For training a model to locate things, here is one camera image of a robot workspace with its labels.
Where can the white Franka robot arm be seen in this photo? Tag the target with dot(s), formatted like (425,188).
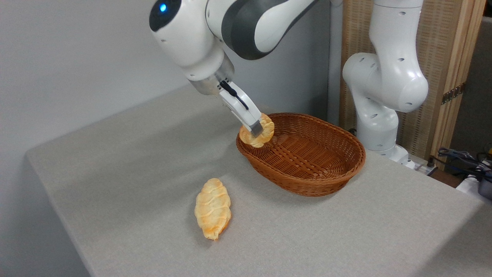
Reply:
(192,38)

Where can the wooden folding screen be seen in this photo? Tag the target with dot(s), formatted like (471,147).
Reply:
(442,38)

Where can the brown wicker basket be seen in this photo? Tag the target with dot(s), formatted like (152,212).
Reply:
(307,157)

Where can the white power strip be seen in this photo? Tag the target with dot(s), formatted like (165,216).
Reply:
(424,168)

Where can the long braided bread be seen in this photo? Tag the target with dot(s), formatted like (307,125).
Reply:
(212,207)

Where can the round bread roll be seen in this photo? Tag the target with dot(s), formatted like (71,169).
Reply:
(266,132)

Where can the grey tablecloth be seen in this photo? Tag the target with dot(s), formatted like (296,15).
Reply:
(153,231)

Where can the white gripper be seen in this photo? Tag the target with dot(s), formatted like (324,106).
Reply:
(242,109)

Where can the metal screen hinge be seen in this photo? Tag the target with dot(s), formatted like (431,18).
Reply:
(453,93)

